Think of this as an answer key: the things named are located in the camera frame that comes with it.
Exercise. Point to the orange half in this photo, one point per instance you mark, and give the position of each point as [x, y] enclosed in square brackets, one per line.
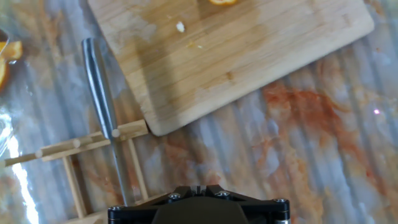
[222, 2]

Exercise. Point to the wooden peg rack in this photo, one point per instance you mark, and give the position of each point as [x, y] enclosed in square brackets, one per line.
[74, 186]

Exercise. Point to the steel cleaver knife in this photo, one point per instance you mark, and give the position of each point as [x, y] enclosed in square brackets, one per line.
[99, 87]

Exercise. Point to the small white pith bit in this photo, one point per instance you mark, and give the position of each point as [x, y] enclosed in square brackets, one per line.
[180, 26]

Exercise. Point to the bamboo cutting board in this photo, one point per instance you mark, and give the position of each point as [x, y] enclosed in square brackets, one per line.
[217, 62]

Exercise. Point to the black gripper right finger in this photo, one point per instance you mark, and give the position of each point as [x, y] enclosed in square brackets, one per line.
[267, 211]

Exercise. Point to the small orange slice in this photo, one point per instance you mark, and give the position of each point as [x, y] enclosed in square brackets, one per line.
[14, 51]
[3, 73]

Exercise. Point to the marble pattern plastic mat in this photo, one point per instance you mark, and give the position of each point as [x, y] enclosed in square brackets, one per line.
[280, 155]

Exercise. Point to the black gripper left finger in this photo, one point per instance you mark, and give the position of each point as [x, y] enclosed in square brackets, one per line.
[133, 213]

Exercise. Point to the clear plastic bag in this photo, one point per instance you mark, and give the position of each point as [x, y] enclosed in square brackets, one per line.
[6, 34]

